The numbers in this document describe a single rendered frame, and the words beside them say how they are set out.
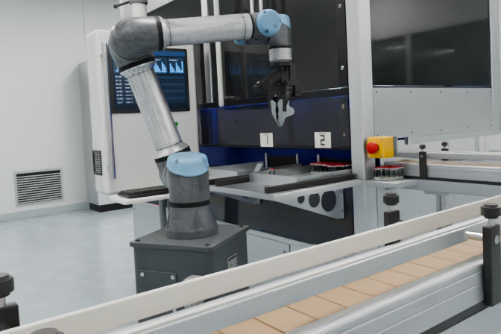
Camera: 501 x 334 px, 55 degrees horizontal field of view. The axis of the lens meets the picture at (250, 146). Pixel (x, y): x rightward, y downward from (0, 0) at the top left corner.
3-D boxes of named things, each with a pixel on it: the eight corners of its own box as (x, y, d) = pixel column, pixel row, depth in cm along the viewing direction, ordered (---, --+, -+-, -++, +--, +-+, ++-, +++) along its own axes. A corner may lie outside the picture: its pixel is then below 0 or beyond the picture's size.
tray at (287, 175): (314, 172, 198) (314, 164, 198) (364, 176, 177) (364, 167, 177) (249, 182, 177) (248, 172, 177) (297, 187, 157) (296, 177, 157)
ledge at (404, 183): (391, 180, 175) (391, 176, 175) (422, 183, 165) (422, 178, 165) (366, 185, 167) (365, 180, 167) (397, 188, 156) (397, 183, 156)
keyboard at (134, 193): (196, 185, 234) (196, 180, 234) (211, 187, 223) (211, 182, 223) (117, 195, 211) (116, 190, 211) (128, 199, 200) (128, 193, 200)
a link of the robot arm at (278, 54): (279, 47, 154) (263, 51, 161) (279, 61, 154) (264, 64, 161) (296, 48, 159) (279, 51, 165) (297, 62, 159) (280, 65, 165)
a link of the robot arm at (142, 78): (173, 202, 142) (102, 25, 134) (165, 195, 157) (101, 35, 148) (209, 186, 146) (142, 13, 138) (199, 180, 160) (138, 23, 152)
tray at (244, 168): (263, 168, 225) (263, 161, 225) (301, 171, 204) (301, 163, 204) (201, 176, 205) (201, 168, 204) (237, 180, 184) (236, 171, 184)
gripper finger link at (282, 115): (297, 125, 160) (296, 98, 160) (283, 126, 157) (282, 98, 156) (291, 125, 163) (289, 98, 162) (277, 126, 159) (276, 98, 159)
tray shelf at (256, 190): (257, 171, 229) (257, 168, 229) (376, 182, 173) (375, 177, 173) (167, 183, 200) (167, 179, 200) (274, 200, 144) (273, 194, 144)
